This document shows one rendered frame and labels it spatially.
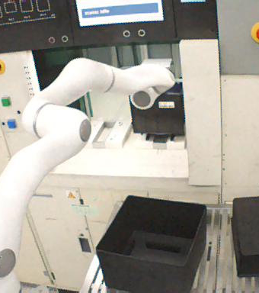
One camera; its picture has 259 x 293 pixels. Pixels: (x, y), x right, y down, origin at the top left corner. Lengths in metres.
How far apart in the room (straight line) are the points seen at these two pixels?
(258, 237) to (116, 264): 0.45
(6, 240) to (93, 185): 0.78
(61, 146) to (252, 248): 0.65
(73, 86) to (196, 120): 0.46
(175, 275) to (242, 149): 0.55
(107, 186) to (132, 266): 0.54
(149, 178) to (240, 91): 0.50
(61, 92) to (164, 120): 0.65
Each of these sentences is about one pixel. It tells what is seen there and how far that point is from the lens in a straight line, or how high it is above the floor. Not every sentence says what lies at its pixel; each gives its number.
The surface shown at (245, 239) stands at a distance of 1.27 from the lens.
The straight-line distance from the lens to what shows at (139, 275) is 1.19.
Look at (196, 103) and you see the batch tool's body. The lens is 1.31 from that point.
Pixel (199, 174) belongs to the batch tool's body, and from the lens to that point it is 1.45.
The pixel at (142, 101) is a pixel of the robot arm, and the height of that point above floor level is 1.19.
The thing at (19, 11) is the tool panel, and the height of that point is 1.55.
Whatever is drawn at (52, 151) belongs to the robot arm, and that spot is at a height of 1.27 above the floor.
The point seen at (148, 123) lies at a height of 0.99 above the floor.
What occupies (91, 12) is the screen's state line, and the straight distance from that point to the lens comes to 1.33.
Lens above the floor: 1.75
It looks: 30 degrees down
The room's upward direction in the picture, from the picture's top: 8 degrees counter-clockwise
